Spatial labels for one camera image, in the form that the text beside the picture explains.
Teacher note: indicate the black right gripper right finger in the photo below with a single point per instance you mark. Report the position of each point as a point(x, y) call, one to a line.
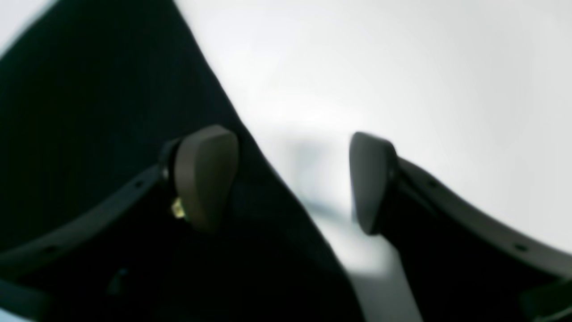
point(461, 265)

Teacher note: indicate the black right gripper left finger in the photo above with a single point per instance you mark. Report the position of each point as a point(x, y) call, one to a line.
point(111, 223)

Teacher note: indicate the black T-shirt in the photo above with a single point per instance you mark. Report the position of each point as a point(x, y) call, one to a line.
point(89, 95)

